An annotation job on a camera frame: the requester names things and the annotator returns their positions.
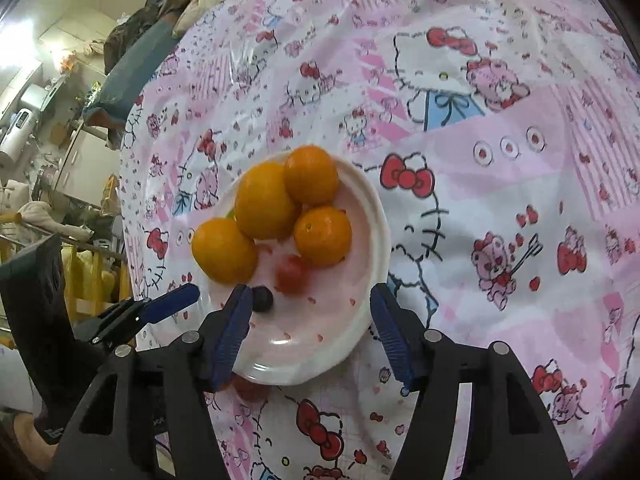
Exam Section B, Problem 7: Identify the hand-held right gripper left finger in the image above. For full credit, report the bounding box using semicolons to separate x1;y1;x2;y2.
50;284;255;480

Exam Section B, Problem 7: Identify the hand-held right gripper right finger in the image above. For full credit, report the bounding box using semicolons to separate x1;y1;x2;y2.
369;282;573;480

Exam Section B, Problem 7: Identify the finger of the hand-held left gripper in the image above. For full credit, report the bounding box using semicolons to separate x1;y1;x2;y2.
74;310;151;348
92;282;201;332

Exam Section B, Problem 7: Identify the dark purple cherry tomato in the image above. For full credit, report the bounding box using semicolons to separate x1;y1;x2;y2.
251;286;275;312

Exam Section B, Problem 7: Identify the red cherry tomato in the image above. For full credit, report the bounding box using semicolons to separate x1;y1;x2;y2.
275;255;311;295
231;374;269;404

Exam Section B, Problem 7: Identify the small orange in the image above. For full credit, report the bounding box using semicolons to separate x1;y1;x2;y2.
283;145;340;206
191;217;259;285
293;206;353;268

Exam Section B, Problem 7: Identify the pink strawberry-shaped plate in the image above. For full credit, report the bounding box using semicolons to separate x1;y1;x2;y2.
200;152;391;387

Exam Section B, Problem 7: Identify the large orange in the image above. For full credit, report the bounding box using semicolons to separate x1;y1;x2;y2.
234;161;302;241

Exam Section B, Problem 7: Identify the person's left forearm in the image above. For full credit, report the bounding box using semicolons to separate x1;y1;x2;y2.
12;410;56;468

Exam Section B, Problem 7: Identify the white water heater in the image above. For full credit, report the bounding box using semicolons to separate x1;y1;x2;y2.
0;105;43;173

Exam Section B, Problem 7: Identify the blue mattress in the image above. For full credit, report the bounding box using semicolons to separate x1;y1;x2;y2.
82;15;187;133

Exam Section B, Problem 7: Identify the pink cartoon printed tablecloth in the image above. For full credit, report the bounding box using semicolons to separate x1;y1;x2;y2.
117;0;640;480

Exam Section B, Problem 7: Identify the camouflage clothes pile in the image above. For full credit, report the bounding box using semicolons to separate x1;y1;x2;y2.
102;0;211;77

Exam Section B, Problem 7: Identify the yellow wooden rail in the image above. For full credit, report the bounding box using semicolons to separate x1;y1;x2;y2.
60;245;133;321

